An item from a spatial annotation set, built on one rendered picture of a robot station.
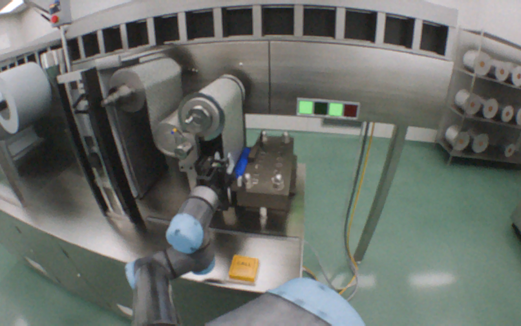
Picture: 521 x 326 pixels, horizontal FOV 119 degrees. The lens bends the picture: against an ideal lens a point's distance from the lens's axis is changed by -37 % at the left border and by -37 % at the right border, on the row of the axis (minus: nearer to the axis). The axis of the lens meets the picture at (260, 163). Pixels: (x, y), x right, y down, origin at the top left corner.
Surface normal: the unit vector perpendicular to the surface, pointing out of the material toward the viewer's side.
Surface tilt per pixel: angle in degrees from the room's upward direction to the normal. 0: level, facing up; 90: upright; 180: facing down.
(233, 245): 0
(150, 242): 0
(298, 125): 90
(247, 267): 0
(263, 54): 90
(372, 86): 90
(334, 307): 11
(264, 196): 90
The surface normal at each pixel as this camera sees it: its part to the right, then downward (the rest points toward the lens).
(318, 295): -0.07, -0.93
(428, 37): -0.16, 0.52
